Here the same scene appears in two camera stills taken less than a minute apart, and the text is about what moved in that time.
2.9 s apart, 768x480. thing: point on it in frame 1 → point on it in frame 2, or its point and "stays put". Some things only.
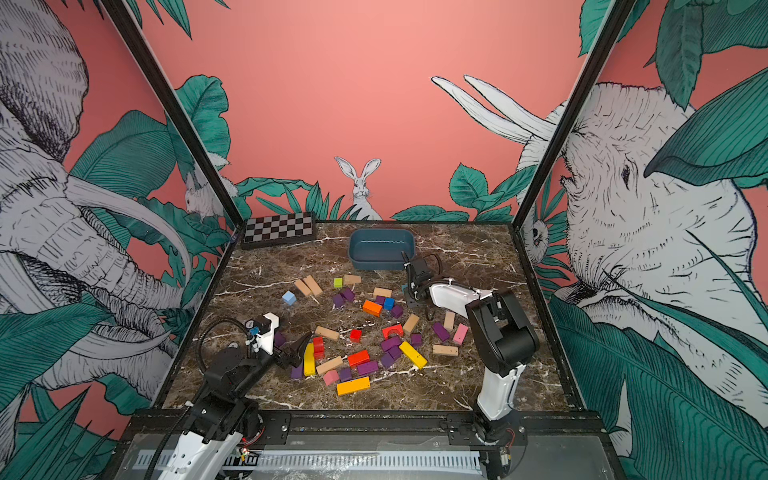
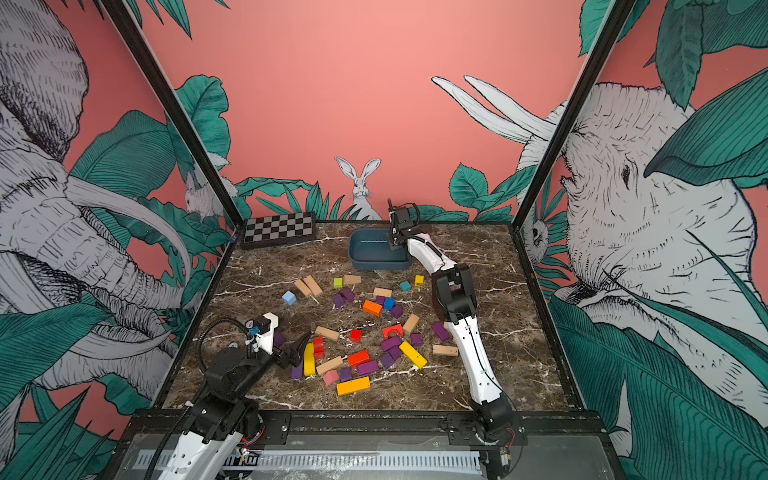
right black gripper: (410, 290) → (392, 242)
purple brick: (441, 331) stays put
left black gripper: (293, 358) stays put
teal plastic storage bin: (380, 249) stays put
